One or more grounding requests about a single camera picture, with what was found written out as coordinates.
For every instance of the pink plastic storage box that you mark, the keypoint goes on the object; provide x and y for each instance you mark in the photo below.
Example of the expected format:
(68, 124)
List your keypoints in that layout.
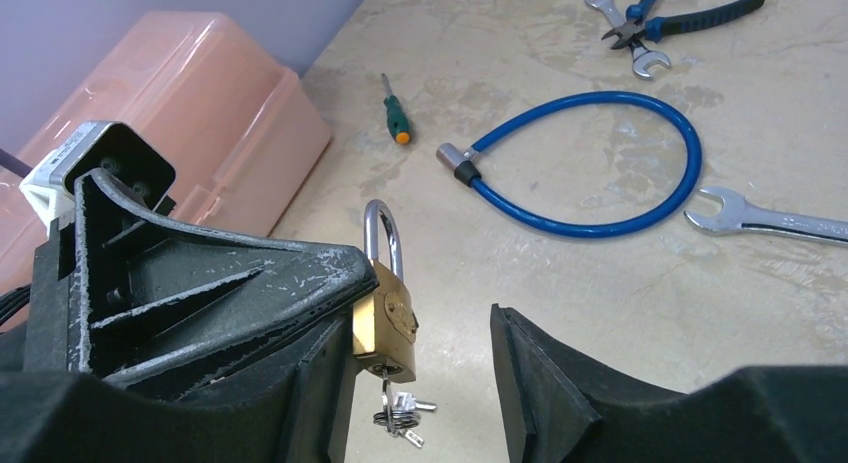
(237, 126)

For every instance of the large silver open wrench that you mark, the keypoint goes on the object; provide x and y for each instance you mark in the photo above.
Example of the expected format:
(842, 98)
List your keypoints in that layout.
(738, 215)

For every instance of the green handled screwdriver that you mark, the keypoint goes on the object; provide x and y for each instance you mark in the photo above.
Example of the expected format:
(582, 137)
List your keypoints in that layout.
(398, 124)

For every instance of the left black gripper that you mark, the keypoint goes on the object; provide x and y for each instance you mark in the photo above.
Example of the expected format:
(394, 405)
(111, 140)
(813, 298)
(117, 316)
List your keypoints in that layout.
(162, 308)

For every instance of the brass padlock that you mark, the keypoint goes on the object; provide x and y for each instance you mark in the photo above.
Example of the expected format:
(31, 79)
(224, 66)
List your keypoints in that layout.
(384, 323)

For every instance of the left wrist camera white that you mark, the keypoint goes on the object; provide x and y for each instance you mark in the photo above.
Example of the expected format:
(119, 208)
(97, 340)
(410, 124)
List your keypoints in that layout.
(111, 146)

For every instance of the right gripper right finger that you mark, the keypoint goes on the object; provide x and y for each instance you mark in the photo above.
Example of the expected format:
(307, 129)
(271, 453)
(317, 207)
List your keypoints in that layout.
(560, 405)

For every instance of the key with ring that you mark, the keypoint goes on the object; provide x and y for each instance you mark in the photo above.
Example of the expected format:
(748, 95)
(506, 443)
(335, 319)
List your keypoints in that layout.
(401, 413)

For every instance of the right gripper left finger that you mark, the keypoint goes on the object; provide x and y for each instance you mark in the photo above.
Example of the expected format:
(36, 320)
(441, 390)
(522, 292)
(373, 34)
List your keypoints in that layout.
(291, 406)

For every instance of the blue handled pliers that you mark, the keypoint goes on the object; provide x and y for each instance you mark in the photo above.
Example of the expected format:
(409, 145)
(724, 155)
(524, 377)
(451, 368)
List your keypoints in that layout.
(638, 26)

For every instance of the blue cable lock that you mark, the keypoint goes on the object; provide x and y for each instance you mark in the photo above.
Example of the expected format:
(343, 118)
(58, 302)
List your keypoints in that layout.
(589, 166)

